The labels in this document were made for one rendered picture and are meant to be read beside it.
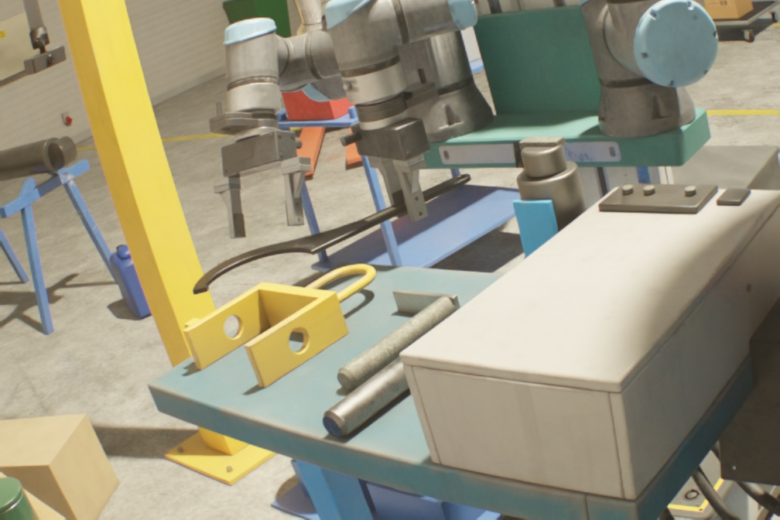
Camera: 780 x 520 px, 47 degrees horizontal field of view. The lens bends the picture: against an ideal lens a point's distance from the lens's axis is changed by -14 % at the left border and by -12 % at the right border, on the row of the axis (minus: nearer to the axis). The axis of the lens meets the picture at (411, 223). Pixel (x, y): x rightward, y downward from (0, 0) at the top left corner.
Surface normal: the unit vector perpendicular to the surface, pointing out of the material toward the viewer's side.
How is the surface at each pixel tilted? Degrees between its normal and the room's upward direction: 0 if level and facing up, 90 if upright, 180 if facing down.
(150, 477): 0
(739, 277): 90
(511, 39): 90
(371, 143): 90
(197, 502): 0
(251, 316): 90
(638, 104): 70
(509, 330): 0
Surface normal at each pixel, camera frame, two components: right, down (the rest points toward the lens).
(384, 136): -0.79, 0.38
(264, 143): -0.58, 0.00
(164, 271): 0.73, 0.03
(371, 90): -0.06, 0.33
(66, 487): 0.96, -0.19
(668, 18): 0.16, 0.36
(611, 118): -0.87, 0.04
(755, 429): -0.63, 0.40
